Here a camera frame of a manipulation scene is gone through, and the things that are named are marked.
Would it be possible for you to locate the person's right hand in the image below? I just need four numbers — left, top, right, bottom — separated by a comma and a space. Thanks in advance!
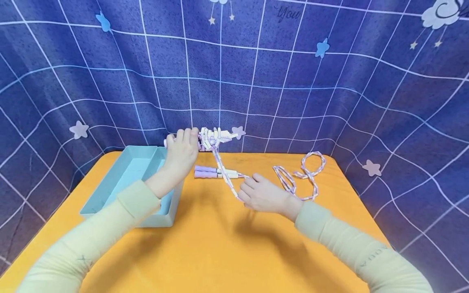
237, 173, 303, 223

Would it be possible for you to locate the person's left hand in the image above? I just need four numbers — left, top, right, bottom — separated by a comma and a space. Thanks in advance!
164, 127, 201, 180

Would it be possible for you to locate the purple white beaded jump rope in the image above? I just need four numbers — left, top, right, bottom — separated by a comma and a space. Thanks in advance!
164, 127, 327, 203

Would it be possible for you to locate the person's left forearm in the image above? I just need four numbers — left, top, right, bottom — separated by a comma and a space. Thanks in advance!
16, 165, 184, 293

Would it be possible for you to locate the person's right forearm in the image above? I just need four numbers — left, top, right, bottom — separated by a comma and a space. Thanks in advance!
282, 196, 435, 293

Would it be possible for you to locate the light blue plastic tray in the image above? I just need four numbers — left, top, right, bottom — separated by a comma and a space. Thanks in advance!
79, 145, 184, 228

